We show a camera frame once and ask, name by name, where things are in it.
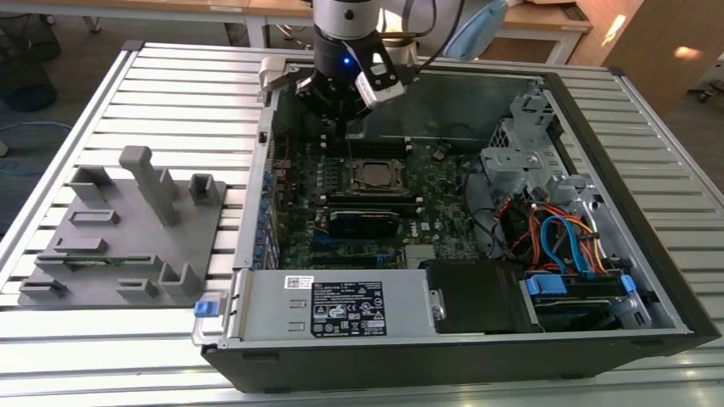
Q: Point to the thin metal locking lever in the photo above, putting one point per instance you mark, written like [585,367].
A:
[387,182]
[351,148]

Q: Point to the silver CPU plate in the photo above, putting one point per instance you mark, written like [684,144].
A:
[377,174]

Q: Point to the black RAM slot bank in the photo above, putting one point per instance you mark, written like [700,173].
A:
[367,203]
[384,147]

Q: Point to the black CPU socket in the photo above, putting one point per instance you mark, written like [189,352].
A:
[355,178]

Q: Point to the black expansion slot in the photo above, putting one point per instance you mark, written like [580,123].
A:
[345,260]

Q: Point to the black round part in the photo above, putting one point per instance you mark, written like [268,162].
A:
[313,133]

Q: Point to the pale blue teach pendant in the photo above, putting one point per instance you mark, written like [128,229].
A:
[475,34]

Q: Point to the wooden desk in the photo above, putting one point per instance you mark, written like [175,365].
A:
[169,5]
[576,26]

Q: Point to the black graphics card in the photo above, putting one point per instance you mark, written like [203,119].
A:
[361,224]

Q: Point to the silver metal drive cage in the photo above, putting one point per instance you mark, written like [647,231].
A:
[509,161]

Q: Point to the green motherboard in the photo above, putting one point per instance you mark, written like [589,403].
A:
[447,220]

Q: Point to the silver chipset heatsink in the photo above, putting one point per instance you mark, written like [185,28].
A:
[420,252]

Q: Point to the grey parts rack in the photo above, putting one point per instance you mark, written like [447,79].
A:
[141,254]

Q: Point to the silver power supply unit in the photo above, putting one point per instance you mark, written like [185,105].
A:
[265,305]

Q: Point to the wooden cabinet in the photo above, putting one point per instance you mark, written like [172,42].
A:
[667,42]

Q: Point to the black plastic shroud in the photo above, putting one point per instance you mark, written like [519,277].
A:
[480,297]

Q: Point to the blue plastic latch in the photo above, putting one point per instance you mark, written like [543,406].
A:
[204,309]

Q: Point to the green RAM stick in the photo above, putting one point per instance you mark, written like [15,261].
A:
[91,263]

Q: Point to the hard disk in blue carrier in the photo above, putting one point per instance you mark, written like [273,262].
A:
[545,286]

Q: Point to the white wheeled stand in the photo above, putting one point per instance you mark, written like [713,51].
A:
[713,74]

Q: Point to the black open PC case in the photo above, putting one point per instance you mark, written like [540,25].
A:
[396,364]

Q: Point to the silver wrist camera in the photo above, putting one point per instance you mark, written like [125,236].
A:
[381,87]

